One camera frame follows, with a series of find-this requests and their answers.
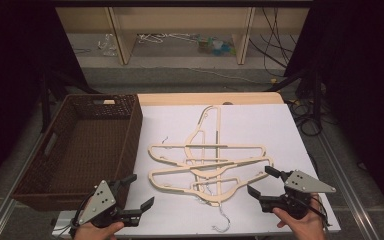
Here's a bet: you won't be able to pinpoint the hanging black cables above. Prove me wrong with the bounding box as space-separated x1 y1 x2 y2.
249 7 298 78

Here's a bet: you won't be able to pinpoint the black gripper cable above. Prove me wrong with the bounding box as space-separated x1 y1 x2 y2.
309 194 331 231
69 190 98 236

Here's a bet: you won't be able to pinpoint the black metal stand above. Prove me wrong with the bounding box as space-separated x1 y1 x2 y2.
39 64 101 134
263 66 326 125

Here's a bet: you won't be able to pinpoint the aluminium frame rail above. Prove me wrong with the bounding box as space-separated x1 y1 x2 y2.
314 131 383 240
0 131 48 240

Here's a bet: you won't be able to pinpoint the person's right hand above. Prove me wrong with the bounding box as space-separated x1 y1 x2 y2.
272 194 328 240

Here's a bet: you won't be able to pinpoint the clear plastic bag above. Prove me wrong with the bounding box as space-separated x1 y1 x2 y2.
96 32 120 58

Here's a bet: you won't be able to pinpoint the brown wicker basket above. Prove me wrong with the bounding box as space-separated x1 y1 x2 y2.
10 93 144 212

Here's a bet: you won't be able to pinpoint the beige plastic clothes hanger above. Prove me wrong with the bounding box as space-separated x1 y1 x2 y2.
147 143 268 203
160 105 222 206
148 155 275 234

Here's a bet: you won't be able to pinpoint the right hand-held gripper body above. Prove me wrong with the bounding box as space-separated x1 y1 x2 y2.
259 169 337 221

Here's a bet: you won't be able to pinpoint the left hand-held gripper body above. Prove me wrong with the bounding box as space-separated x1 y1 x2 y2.
71 179 142 231

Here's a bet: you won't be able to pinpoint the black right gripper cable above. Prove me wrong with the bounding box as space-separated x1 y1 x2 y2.
309 194 331 231

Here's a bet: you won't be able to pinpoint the light wooden shelf unit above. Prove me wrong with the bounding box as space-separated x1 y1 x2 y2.
55 6 311 66

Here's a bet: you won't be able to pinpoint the white wire hangers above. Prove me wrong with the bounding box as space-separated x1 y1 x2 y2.
137 32 199 45

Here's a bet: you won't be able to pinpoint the black cable bundle on floor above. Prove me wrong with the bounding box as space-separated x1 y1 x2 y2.
286 96 334 138

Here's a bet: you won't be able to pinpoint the white table mat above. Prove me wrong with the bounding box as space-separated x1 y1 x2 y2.
51 103 342 238

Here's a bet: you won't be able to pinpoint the person's left hand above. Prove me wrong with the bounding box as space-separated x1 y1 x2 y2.
73 221 125 240

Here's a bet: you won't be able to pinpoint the thin white floor cable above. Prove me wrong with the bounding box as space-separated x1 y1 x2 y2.
189 67 276 85

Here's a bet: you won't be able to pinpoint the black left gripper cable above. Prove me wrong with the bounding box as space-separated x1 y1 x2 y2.
69 190 98 236

